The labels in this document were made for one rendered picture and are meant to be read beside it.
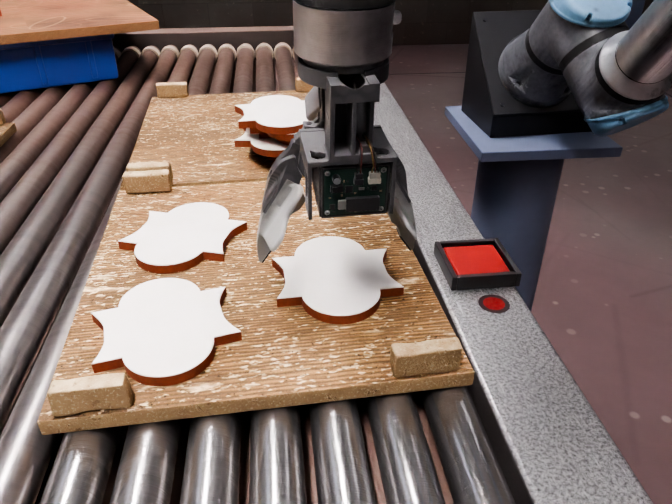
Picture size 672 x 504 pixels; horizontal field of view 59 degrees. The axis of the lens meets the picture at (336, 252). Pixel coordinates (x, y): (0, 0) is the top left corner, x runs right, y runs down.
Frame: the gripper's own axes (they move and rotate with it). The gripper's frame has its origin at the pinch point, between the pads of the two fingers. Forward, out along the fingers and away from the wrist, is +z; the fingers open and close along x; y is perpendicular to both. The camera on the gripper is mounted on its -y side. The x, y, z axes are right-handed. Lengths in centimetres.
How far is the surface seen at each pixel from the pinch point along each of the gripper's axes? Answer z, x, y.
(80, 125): 10, -37, -59
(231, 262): 3.9, -10.6, -5.1
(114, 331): 2.0, -20.9, 6.4
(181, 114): 7, -19, -56
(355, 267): 2.5, 2.1, -0.4
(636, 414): 101, 96, -47
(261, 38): 13, -1, -119
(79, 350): 3.1, -23.9, 7.2
